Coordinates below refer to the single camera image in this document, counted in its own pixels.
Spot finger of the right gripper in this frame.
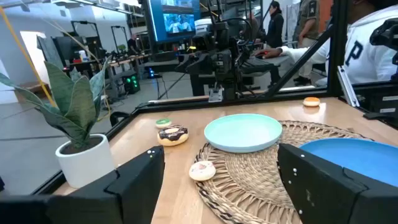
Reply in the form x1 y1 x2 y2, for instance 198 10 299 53
235 55 254 75
174 53 215 75

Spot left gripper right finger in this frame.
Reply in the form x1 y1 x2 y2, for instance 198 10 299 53
276 142 398 224

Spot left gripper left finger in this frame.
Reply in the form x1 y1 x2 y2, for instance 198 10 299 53
49 146 165 224

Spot large chocolate donut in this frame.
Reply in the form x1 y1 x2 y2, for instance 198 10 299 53
156 124 190 147

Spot small green donut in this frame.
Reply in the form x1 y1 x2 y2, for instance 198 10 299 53
155 118 172 129

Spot small white pink donut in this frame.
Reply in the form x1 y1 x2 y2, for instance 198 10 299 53
188 160 216 182

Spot small orange donut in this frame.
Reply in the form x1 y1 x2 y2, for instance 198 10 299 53
302 96 321 108

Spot black keyboard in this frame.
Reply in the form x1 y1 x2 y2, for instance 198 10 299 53
241 57 279 75

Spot person's hand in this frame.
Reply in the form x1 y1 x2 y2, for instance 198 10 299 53
254 47 284 60

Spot white tub blue label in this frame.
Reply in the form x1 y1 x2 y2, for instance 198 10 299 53
194 17 213 34

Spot grey desk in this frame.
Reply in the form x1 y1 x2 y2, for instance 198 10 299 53
189 54 292 97

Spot large display screen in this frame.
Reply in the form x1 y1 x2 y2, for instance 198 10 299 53
147 0 201 43

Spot person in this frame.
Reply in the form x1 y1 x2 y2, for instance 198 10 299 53
294 0 321 86
264 0 285 49
126 33 141 55
279 0 398 86

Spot blue plate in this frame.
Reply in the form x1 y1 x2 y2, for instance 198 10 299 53
298 138 398 187

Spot white plant pot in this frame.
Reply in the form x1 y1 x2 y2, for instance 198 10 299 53
55 133 116 189

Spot computer tower green lights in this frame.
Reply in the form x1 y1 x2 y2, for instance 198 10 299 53
121 73 141 95

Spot light aqua plate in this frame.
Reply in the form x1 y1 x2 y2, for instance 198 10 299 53
203 113 283 154

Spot round woven placemat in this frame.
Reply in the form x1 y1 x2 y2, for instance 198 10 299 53
193 120 374 224

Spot orange partition panel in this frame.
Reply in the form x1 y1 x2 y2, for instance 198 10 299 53
318 0 333 26

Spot green snake plant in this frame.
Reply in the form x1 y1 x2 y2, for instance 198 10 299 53
0 55 113 150

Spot cluttered workbench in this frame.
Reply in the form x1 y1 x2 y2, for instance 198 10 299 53
62 52 150 78

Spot low wooden bench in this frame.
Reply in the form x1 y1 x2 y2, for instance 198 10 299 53
18 80 52 94

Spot black rig frame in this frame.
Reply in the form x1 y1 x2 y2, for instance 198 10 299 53
30 0 398 195

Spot silver aluminium bracket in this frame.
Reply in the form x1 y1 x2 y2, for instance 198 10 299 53
337 65 361 108

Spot yellow hanging cable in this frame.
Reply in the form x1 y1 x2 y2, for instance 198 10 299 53
0 6 57 108

